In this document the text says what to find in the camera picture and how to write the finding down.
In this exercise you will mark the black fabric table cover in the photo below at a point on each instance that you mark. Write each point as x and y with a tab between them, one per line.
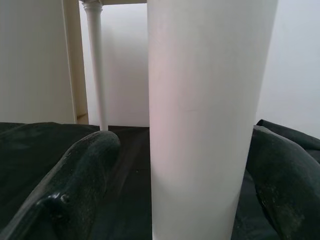
37	150

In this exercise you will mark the white plastic children table top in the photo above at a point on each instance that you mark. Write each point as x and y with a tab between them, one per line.
120	2

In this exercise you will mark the white plastic table leg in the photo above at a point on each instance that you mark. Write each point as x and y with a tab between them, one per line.
97	62
205	112

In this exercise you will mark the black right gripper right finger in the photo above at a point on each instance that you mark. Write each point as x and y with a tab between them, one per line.
287	185

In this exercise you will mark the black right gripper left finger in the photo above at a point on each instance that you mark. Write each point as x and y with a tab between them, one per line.
70	190

